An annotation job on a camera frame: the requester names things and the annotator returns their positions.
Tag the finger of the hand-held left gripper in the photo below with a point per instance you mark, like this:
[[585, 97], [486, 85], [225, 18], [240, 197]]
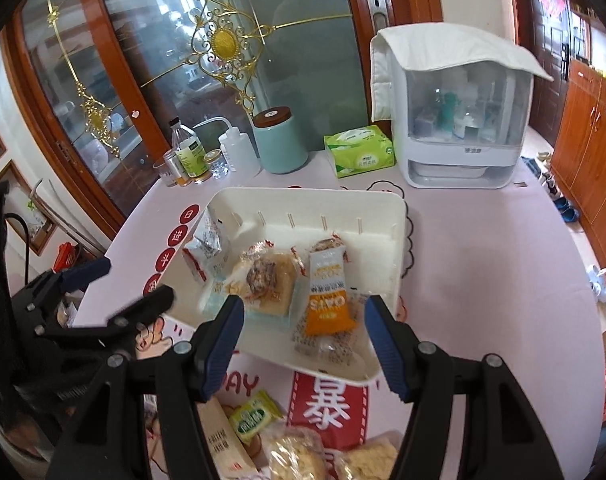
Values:
[[145, 305], [90, 270]]

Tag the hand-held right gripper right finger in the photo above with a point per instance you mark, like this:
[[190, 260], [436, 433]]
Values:
[[390, 355]]

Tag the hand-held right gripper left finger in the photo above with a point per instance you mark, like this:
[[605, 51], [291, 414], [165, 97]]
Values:
[[223, 350]]

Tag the clear seeded cracker packet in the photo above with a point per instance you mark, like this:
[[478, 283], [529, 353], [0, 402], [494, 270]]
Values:
[[333, 354]]

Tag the small green packet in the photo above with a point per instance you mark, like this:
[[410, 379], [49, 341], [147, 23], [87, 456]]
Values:
[[255, 417]]

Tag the orange white oat bar packet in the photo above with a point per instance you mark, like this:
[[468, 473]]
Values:
[[328, 305]]

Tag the blue-edged cake packet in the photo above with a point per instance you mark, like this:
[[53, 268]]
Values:
[[283, 290]]

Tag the clear packet brown snack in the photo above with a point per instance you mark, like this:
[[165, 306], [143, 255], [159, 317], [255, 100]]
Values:
[[258, 272]]

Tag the white red snack packet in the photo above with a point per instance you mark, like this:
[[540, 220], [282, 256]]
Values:
[[208, 245]]

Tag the cream bread packet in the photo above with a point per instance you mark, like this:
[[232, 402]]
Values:
[[225, 445]]

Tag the white plastic bin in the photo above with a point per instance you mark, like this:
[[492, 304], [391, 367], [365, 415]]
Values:
[[368, 255]]

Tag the golden crisp cake packet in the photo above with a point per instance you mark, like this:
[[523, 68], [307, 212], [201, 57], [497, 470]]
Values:
[[365, 460]]

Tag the puffed rice cake packet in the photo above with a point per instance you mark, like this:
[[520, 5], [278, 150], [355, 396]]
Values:
[[295, 455]]

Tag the red container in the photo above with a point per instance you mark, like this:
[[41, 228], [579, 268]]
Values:
[[65, 256]]

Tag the glass cup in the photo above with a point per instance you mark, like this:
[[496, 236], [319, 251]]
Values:
[[163, 174]]

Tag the metal can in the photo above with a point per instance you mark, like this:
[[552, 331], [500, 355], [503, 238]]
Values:
[[171, 157]]

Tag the glass bottle green label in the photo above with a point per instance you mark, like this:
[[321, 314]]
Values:
[[189, 155]]

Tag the small glass jar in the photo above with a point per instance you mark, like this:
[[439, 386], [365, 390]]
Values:
[[216, 164]]

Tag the white squeeze bottle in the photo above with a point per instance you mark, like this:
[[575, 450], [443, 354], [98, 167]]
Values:
[[238, 152]]

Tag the glass door gold ornament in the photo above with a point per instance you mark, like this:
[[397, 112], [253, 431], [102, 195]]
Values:
[[308, 60], [73, 85]]

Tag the green tissue pack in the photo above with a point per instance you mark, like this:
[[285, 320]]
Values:
[[360, 152]]

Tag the white countertop sterilizer cabinet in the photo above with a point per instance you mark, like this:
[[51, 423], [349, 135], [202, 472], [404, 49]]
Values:
[[458, 160]]

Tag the teal canister brown lid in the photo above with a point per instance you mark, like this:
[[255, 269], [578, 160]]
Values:
[[278, 142]]

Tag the white shoe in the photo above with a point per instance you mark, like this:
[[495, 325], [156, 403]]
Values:
[[595, 272], [600, 291]]

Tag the blue slipper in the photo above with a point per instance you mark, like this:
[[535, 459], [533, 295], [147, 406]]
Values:
[[570, 216], [562, 205]]

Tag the wooden cabinet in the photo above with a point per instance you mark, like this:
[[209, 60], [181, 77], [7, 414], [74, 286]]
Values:
[[593, 135]]

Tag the white quilted cloth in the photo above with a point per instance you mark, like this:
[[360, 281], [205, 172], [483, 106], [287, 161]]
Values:
[[448, 52]]

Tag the dark wooden entry door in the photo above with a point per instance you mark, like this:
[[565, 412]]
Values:
[[545, 50]]

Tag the wooden wall frame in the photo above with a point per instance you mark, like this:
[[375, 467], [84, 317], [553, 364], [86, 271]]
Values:
[[20, 185]]

